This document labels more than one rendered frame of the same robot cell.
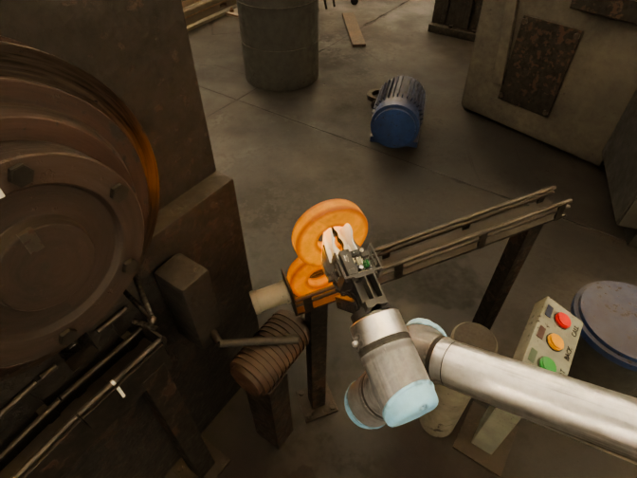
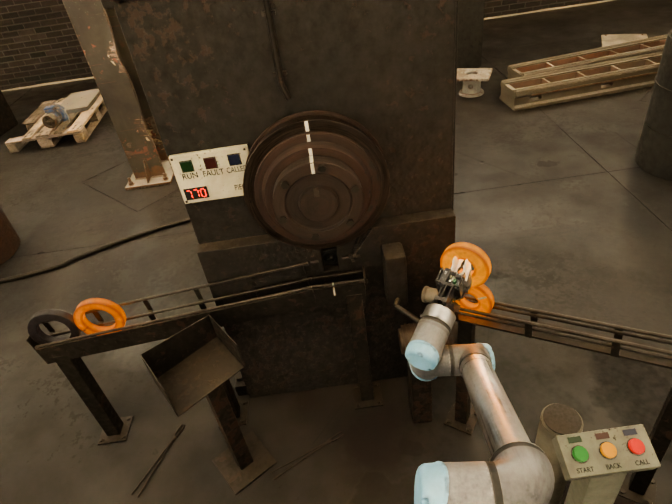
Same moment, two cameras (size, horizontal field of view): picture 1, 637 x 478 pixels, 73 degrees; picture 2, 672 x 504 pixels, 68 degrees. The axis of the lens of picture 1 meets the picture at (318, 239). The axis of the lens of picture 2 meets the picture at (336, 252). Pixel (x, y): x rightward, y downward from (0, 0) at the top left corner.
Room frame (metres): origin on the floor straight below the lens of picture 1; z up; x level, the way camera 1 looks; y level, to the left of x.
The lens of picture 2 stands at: (-0.36, -0.78, 1.91)
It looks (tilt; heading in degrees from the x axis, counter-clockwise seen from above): 37 degrees down; 56
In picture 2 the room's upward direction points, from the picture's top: 9 degrees counter-clockwise
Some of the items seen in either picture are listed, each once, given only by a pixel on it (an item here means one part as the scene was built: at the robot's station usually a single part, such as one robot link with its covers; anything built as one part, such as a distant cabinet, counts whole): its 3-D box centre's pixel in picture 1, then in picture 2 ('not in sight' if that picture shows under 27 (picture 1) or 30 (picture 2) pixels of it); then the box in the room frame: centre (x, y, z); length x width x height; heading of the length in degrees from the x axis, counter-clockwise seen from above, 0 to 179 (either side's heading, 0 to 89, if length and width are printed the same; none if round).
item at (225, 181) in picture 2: not in sight; (215, 174); (0.19, 0.71, 1.15); 0.26 x 0.02 x 0.18; 145
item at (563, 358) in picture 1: (515, 396); (587, 503); (0.55, -0.57, 0.31); 0.24 x 0.16 x 0.62; 145
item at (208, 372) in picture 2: not in sight; (216, 413); (-0.15, 0.49, 0.36); 0.26 x 0.20 x 0.72; 0
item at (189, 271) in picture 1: (191, 302); (394, 274); (0.61, 0.30, 0.68); 0.11 x 0.08 x 0.24; 55
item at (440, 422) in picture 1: (453, 385); (550, 464); (0.61, -0.41, 0.26); 0.12 x 0.12 x 0.52
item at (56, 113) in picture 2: not in sight; (58, 112); (0.38, 5.19, 0.25); 0.40 x 0.24 x 0.22; 55
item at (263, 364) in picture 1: (277, 385); (429, 371); (0.60, 0.13, 0.27); 0.22 x 0.13 x 0.53; 145
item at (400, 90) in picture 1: (399, 108); not in sight; (2.50, -0.51, 0.17); 0.57 x 0.31 x 0.34; 165
